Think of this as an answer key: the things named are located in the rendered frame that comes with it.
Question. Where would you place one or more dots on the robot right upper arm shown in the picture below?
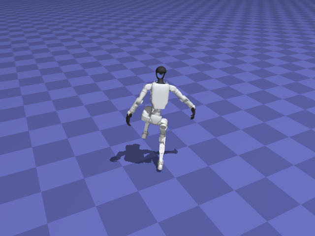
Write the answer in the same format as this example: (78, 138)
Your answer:
(177, 93)

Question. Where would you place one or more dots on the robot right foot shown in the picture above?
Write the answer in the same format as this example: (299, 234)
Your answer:
(160, 165)

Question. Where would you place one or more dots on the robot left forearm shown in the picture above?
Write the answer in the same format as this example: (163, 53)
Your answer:
(133, 108)

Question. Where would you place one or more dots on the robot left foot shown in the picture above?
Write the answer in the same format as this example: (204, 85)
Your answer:
(144, 135)

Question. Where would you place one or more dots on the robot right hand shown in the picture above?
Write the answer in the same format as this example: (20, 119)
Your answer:
(193, 113)

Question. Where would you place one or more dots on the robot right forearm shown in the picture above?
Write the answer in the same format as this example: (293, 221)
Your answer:
(189, 103)

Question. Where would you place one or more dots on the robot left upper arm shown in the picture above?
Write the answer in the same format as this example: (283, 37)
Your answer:
(143, 93)

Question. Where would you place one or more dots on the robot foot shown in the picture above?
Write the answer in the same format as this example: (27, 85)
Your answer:
(160, 165)
(144, 135)

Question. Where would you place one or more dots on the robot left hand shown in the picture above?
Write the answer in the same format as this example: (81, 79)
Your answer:
(128, 119)

